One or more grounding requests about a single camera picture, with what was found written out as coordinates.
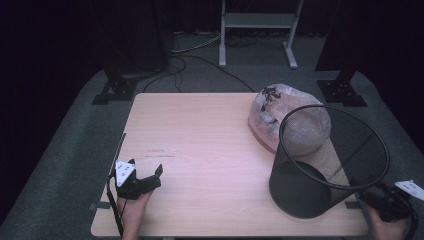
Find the black stand base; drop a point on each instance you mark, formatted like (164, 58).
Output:
(343, 91)
(116, 91)

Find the grey tape strip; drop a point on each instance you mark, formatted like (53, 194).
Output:
(99, 205)

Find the person's right hand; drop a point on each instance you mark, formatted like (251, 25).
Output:
(386, 229)

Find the filled clear plastic bag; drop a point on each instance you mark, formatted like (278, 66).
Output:
(273, 116)

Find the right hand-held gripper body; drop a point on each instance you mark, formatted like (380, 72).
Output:
(393, 203)

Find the black mesh trash bin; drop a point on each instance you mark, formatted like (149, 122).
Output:
(300, 190)

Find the white metal stand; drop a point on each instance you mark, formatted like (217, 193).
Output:
(258, 20)

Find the person's left hand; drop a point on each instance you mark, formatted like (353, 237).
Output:
(133, 213)

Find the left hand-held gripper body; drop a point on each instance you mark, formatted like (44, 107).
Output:
(133, 186)

